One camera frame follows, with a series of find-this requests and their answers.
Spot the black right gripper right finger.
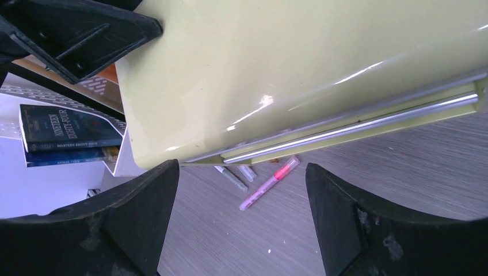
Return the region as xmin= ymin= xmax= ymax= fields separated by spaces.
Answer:
xmin=306 ymin=163 xmax=487 ymax=275

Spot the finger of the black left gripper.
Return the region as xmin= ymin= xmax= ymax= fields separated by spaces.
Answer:
xmin=1 ymin=1 xmax=163 ymax=84

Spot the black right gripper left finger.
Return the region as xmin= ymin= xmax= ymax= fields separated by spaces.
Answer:
xmin=1 ymin=159 xmax=180 ymax=275

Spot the thick orange binder folder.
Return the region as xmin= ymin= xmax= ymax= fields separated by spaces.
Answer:
xmin=13 ymin=55 xmax=119 ymax=85

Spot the Nineteen Eighty-Four dark book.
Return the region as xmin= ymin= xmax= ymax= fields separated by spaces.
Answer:
xmin=19 ymin=104 xmax=123 ymax=152

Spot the pink highlighter pen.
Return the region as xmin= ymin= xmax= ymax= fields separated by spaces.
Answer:
xmin=239 ymin=156 xmax=301 ymax=211

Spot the Animal Farm blue book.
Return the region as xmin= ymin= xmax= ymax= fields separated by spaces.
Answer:
xmin=24 ymin=146 xmax=120 ymax=167

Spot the green metal drawer cabinet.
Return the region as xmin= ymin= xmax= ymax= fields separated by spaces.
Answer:
xmin=116 ymin=1 xmax=487 ymax=170

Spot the white plastic file rack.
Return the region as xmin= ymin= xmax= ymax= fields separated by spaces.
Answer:
xmin=1 ymin=67 xmax=144 ymax=177

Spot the orange red marker pen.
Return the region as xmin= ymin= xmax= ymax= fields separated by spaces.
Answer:
xmin=238 ymin=165 xmax=257 ymax=182

